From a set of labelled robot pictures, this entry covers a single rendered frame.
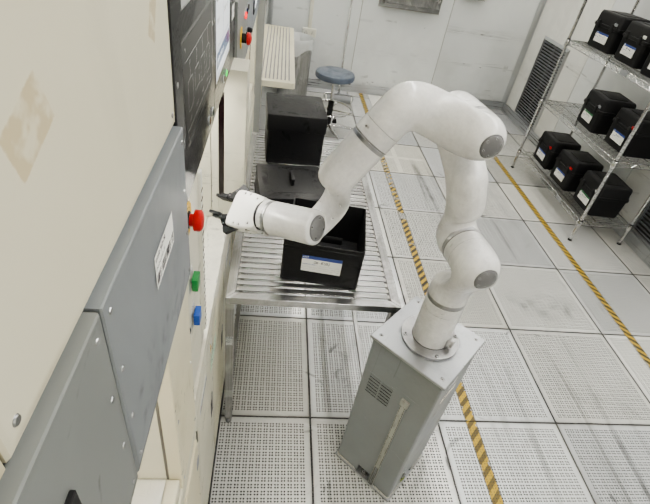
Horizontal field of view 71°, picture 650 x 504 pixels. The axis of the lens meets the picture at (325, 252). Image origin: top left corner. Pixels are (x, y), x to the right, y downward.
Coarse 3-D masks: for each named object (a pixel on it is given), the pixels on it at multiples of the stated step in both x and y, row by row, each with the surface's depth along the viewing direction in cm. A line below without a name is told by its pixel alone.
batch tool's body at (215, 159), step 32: (192, 0) 69; (224, 96) 138; (224, 128) 145; (192, 160) 79; (224, 160) 152; (192, 192) 86; (224, 192) 159; (192, 224) 81; (192, 256) 91; (224, 256) 159; (224, 288) 169; (192, 320) 98; (224, 320) 181; (192, 352) 102; (224, 352) 194
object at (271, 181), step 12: (264, 168) 200; (276, 168) 202; (288, 168) 203; (300, 168) 205; (312, 168) 206; (264, 180) 192; (276, 180) 193; (288, 180) 195; (300, 180) 196; (312, 180) 198; (264, 192) 185; (276, 192) 186; (288, 192) 187; (300, 192) 188; (312, 192) 190
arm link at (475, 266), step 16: (464, 240) 121; (480, 240) 121; (448, 256) 124; (464, 256) 118; (480, 256) 116; (496, 256) 118; (448, 272) 134; (464, 272) 117; (480, 272) 115; (496, 272) 116; (432, 288) 133; (448, 288) 125; (464, 288) 120; (480, 288) 119; (448, 304) 131; (464, 304) 133
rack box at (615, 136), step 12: (624, 108) 325; (612, 120) 332; (624, 120) 322; (636, 120) 311; (648, 120) 310; (612, 132) 332; (624, 132) 321; (636, 132) 311; (648, 132) 310; (612, 144) 332; (636, 144) 316; (648, 144) 316; (636, 156) 322; (648, 156) 322
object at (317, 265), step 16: (352, 208) 172; (336, 224) 178; (352, 224) 177; (288, 240) 150; (336, 240) 178; (352, 240) 182; (288, 256) 154; (304, 256) 154; (320, 256) 153; (336, 256) 153; (352, 256) 152; (288, 272) 159; (304, 272) 158; (320, 272) 158; (336, 272) 157; (352, 272) 156; (352, 288) 161
